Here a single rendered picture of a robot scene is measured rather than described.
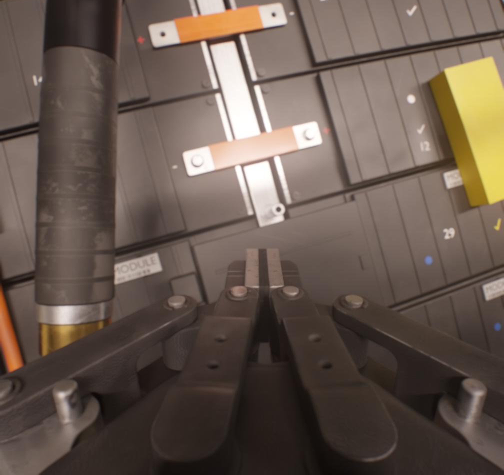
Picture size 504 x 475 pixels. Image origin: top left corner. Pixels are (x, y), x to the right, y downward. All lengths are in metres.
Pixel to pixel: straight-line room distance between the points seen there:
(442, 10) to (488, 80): 0.11
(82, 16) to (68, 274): 0.15
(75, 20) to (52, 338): 0.19
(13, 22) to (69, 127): 0.25
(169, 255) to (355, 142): 0.24
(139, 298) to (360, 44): 0.37
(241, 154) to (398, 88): 0.21
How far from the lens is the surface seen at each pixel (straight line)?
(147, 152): 0.39
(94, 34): 0.26
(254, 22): 0.46
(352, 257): 0.41
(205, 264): 0.37
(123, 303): 0.39
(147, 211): 0.38
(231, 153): 0.39
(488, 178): 0.48
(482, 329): 0.52
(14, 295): 0.42
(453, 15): 0.57
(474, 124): 0.49
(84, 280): 0.23
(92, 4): 0.27
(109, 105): 0.25
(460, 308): 0.50
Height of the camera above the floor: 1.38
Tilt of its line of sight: 80 degrees down
